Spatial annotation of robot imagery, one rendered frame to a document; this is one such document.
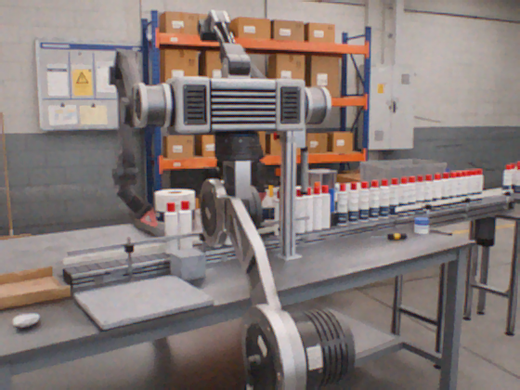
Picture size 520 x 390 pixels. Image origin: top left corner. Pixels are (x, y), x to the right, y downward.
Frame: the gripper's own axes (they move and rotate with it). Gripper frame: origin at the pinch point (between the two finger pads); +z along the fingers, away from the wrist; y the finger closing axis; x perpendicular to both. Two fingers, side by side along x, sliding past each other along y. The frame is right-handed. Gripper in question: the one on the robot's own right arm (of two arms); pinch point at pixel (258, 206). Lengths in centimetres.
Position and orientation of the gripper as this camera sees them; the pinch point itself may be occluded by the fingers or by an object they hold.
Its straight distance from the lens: 231.5
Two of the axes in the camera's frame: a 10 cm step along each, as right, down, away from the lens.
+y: -8.3, 0.7, -5.5
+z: -0.1, 9.9, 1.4
